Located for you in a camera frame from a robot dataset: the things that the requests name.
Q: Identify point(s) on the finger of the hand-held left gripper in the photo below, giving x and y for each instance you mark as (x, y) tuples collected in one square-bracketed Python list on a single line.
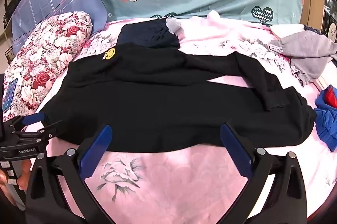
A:
[(34, 118), (48, 127)]

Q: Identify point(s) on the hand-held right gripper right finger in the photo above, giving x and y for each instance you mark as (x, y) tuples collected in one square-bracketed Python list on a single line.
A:
[(237, 150)]

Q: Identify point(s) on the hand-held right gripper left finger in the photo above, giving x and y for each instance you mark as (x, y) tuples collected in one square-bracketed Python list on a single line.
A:
[(96, 148)]

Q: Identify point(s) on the black pants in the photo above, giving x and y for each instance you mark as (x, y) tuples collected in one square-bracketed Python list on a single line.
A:
[(158, 97)]

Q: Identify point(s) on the person's left hand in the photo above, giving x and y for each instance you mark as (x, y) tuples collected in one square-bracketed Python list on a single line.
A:
[(23, 176)]

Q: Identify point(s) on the smartphone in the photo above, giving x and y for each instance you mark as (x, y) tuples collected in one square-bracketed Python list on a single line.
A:
[(10, 94)]

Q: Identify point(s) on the red floral quilt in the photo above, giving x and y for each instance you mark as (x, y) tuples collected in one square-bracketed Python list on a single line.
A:
[(52, 55)]

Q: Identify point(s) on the pink floral bedsheet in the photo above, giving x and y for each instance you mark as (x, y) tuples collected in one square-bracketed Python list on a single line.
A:
[(168, 181)]

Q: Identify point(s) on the blue garment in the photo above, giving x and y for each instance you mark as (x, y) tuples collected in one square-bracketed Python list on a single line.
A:
[(326, 123)]

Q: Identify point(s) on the red cloth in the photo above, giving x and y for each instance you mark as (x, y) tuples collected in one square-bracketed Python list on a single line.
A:
[(331, 97)]

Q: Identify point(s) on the grey garment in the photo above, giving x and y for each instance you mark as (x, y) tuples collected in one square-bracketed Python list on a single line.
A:
[(308, 52)]

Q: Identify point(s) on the folded dark navy garment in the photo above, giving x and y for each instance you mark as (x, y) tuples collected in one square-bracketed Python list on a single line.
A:
[(147, 34)]

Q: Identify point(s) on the pale pink fleece garment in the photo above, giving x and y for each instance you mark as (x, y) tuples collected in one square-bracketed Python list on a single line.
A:
[(214, 22)]

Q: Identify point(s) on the small grey cloth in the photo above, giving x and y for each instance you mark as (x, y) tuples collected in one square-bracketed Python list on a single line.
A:
[(174, 26)]

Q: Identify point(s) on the dark display shelf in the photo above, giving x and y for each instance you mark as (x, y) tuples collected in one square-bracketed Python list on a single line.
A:
[(331, 15)]

